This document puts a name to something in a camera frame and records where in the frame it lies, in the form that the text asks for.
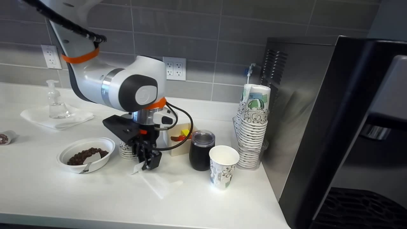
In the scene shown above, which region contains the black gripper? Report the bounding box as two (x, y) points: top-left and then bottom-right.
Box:
(130, 135), (166, 172)

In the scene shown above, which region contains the yellow red small container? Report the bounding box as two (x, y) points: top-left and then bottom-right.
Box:
(168, 122), (195, 157)

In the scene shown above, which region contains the black tumbler with lid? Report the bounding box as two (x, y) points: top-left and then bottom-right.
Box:
(189, 129), (217, 172)

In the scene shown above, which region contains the brown food in bowl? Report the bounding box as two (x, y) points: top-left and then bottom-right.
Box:
(67, 146), (110, 167)

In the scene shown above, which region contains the single patterned paper cup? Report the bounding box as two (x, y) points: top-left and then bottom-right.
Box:
(208, 144), (241, 191)

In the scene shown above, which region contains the white bowl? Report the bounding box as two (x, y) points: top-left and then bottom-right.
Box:
(58, 136), (117, 176)

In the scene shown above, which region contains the clear soap pump bottle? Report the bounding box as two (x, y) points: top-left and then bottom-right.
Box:
(45, 79), (72, 120)

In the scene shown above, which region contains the tall patterned paper cup stack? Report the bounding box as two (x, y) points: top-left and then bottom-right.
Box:
(232, 83), (259, 158)
(240, 84), (273, 171)

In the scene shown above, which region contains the stainless steel appliance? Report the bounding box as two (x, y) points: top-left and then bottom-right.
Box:
(260, 37), (339, 201)

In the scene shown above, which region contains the black beverage dispenser machine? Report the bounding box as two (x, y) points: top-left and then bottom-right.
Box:
(279, 36), (407, 229)

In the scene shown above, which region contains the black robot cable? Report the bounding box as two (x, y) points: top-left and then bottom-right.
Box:
(158, 101), (195, 153)

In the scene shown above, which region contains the white wall outlet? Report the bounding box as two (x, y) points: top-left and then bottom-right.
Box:
(41, 43), (63, 70)
(163, 56), (187, 81)

